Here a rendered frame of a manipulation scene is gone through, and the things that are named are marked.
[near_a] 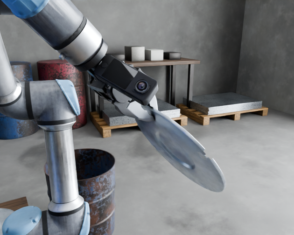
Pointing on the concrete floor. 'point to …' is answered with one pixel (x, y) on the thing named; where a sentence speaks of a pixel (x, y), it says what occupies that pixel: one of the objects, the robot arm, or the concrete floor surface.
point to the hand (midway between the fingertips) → (154, 115)
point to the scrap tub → (95, 187)
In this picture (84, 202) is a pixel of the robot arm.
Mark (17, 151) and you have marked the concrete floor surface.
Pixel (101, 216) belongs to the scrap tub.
